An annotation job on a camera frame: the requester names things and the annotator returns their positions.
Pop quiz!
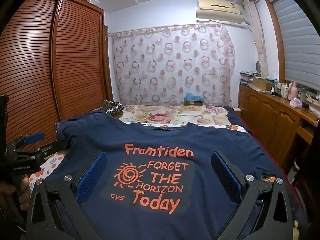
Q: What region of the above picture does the person's left hand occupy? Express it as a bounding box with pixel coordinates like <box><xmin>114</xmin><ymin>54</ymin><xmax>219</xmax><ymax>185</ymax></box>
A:
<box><xmin>1</xmin><ymin>175</ymin><xmax>31</xmax><ymax>212</ymax></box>

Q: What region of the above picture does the floral bed quilt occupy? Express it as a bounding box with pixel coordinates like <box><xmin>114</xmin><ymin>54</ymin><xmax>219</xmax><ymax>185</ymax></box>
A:
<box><xmin>120</xmin><ymin>105</ymin><xmax>231</xmax><ymax>126</ymax></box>

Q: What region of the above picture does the pink bottle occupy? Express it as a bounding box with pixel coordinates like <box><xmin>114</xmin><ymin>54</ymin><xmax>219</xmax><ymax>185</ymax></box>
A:
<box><xmin>288</xmin><ymin>81</ymin><xmax>298</xmax><ymax>101</ymax></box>

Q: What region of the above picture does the orange print bed sheet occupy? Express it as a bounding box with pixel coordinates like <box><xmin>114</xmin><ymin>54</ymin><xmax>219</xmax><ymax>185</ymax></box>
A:
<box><xmin>29</xmin><ymin>151</ymin><xmax>66</xmax><ymax>191</ymax></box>

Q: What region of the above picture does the beige tied side curtain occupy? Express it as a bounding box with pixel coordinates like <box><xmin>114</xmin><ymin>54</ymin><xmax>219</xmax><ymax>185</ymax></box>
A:
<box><xmin>243</xmin><ymin>0</ymin><xmax>269</xmax><ymax>78</ymax></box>

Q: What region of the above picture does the wall air conditioner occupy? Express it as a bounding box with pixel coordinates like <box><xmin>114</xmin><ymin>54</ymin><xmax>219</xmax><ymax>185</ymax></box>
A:
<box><xmin>196</xmin><ymin>0</ymin><xmax>244</xmax><ymax>24</ymax></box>

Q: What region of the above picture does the stack of clothes on cabinet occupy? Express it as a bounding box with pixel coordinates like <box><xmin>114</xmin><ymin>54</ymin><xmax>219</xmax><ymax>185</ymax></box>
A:
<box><xmin>239</xmin><ymin>70</ymin><xmax>260</xmax><ymax>86</ymax></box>

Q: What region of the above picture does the pink tissue pack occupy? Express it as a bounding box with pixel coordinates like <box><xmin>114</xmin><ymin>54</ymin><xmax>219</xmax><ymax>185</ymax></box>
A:
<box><xmin>290</xmin><ymin>97</ymin><xmax>302</xmax><ymax>108</ymax></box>

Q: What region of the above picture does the wooden louvered wardrobe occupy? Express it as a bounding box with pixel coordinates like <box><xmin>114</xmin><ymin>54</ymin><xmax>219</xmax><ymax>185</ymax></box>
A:
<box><xmin>1</xmin><ymin>0</ymin><xmax>113</xmax><ymax>142</ymax></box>

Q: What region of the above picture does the grey window blind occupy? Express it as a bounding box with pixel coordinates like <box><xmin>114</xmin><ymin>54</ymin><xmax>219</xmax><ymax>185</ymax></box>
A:
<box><xmin>270</xmin><ymin>0</ymin><xmax>319</xmax><ymax>90</ymax></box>

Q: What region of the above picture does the navy printed t-shirt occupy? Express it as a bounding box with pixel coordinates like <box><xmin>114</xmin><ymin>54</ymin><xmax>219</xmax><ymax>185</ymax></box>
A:
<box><xmin>47</xmin><ymin>112</ymin><xmax>284</xmax><ymax>239</ymax></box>

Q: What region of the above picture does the pink circle patterned curtain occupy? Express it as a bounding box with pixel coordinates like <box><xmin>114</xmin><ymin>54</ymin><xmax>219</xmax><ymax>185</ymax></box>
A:
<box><xmin>111</xmin><ymin>22</ymin><xmax>235</xmax><ymax>106</ymax></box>

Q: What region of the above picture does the navy blanket at bedside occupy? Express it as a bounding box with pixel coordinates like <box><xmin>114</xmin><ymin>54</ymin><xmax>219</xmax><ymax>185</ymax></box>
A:
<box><xmin>224</xmin><ymin>106</ymin><xmax>249</xmax><ymax>132</ymax></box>

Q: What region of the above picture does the blue item box on bed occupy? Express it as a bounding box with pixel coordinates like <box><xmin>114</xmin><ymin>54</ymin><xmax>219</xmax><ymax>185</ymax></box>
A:
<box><xmin>184</xmin><ymin>92</ymin><xmax>203</xmax><ymax>106</ymax></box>

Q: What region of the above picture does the cardboard box on cabinet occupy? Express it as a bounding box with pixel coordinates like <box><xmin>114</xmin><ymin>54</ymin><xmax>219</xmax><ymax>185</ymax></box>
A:
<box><xmin>249</xmin><ymin>77</ymin><xmax>274</xmax><ymax>92</ymax></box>

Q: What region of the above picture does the wooden sideboard cabinet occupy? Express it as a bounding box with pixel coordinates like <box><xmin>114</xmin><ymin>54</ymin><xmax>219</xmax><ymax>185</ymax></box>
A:
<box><xmin>238</xmin><ymin>86</ymin><xmax>319</xmax><ymax>168</ymax></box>

